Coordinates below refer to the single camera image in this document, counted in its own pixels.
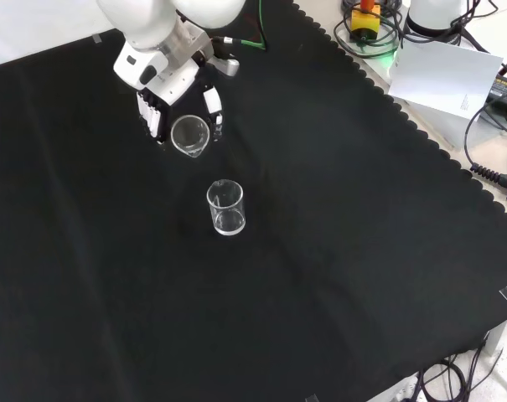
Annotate clear glass beaker with spout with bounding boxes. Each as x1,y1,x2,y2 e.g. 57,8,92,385
206,178,246,237
170,115,211,159

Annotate green cable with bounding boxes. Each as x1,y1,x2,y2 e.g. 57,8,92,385
238,0,269,52

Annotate black cable bundle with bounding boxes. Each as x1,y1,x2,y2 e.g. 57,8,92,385
414,330,507,402

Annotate white device with black base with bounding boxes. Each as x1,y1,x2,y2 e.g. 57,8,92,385
403,0,468,39

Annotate yellow stop button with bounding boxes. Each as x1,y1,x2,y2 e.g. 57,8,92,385
349,0,382,43

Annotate black ribbed cable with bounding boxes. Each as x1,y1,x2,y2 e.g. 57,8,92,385
469,164,507,198

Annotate black cable loops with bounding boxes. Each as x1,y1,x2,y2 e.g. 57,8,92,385
334,0,405,58

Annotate black table cloth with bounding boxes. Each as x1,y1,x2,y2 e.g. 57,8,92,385
0,0,507,402

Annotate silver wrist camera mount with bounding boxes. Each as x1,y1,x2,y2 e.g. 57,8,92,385
205,56,241,78

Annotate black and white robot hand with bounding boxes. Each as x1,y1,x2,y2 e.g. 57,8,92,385
112,41,225,146

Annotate black power adapter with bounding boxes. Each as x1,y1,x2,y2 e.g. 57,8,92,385
485,73,507,139

